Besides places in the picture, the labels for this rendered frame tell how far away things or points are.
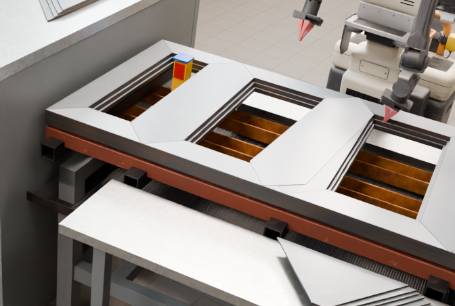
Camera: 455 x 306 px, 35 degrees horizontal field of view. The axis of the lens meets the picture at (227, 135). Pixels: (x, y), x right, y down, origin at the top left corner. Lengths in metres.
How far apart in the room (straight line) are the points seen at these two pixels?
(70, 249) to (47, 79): 0.59
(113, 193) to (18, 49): 0.50
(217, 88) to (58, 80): 0.54
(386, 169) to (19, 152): 1.19
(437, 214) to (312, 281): 0.44
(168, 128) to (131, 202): 0.28
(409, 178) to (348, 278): 0.71
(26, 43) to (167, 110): 0.47
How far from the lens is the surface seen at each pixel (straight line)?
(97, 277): 2.12
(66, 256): 2.49
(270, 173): 2.01
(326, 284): 1.78
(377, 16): 2.82
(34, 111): 2.24
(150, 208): 2.00
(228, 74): 2.57
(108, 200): 2.02
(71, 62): 2.33
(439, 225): 1.99
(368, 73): 2.92
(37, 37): 2.25
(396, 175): 2.45
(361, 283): 1.82
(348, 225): 1.93
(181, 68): 2.59
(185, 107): 2.29
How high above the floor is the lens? 1.91
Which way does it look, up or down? 29 degrees down
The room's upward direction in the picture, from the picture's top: 9 degrees clockwise
